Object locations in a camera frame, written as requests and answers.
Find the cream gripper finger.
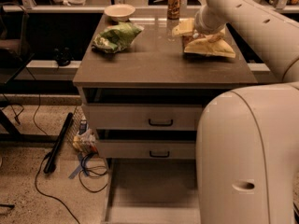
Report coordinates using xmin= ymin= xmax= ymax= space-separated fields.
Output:
xmin=172 ymin=18 xmax=194 ymax=37

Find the brown chip bag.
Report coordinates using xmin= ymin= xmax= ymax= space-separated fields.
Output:
xmin=182 ymin=31 xmax=235 ymax=58

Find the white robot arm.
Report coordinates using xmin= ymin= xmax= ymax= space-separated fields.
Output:
xmin=194 ymin=0 xmax=299 ymax=224

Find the green chip bag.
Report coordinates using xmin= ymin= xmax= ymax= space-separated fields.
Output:
xmin=92 ymin=22 xmax=144 ymax=53

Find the grey drawer cabinet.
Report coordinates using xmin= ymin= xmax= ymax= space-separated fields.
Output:
xmin=72 ymin=7 xmax=259 ymax=161

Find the top grey drawer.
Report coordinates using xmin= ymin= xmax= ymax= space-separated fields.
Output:
xmin=82 ymin=104 xmax=203 ymax=131

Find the middle grey drawer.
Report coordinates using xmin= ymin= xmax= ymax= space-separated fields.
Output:
xmin=96 ymin=130 xmax=196 ymax=160

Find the bottom open grey drawer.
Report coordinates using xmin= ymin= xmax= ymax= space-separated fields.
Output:
xmin=101 ymin=159 xmax=200 ymax=224

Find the orange soda can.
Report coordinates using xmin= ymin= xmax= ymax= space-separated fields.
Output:
xmin=167 ymin=0 xmax=181 ymax=20

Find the white bowl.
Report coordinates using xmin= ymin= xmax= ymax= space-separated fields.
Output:
xmin=104 ymin=4 xmax=135 ymax=21

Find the black clamp object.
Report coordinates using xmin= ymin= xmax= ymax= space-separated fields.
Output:
xmin=53 ymin=48 xmax=73 ymax=66

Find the crumpled snack wrappers pile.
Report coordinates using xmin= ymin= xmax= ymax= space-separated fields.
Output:
xmin=72 ymin=119 xmax=97 ymax=154

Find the blue tape strip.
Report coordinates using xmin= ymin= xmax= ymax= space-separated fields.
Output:
xmin=68 ymin=153 xmax=85 ymax=179

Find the black rod on floor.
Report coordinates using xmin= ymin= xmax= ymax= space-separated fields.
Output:
xmin=43 ymin=113 xmax=73 ymax=174

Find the black floor cable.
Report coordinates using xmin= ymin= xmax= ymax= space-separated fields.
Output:
xmin=32 ymin=93 xmax=82 ymax=224

